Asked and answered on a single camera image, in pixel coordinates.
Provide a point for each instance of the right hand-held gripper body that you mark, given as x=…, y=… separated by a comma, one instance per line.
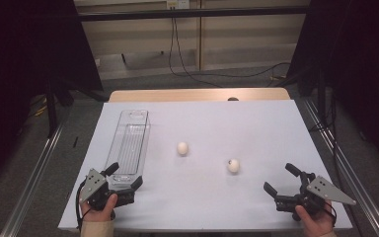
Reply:
x=325, y=192

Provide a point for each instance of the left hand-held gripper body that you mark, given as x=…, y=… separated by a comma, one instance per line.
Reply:
x=95, y=191

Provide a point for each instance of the clear plastic container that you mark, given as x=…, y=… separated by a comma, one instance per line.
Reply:
x=128, y=148

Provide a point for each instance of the white egg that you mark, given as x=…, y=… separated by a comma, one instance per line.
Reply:
x=182, y=148
x=233, y=166

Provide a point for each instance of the person's left hand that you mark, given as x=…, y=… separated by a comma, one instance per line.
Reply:
x=98, y=214

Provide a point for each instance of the person's right hand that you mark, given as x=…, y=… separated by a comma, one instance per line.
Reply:
x=314, y=225

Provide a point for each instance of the small black stick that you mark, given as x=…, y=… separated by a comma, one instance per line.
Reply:
x=75, y=142

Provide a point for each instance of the white table cover sheet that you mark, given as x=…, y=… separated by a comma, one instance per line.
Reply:
x=210, y=200

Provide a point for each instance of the black stand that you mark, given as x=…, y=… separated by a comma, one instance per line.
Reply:
x=322, y=98
x=51, y=108

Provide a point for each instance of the dark round table grommet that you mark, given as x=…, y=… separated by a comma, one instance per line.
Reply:
x=233, y=98

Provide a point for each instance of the wooden table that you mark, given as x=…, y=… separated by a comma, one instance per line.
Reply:
x=177, y=94

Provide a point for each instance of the black curtain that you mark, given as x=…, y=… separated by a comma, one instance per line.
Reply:
x=13, y=65
x=358, y=49

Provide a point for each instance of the beige counter cabinet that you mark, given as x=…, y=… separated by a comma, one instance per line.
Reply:
x=243, y=39

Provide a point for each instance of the black horizontal bar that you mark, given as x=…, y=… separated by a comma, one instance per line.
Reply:
x=177, y=14

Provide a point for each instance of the metal floor rail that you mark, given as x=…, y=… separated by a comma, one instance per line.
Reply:
x=29, y=188
x=345, y=164

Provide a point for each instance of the white wall socket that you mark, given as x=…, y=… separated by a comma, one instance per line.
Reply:
x=177, y=4

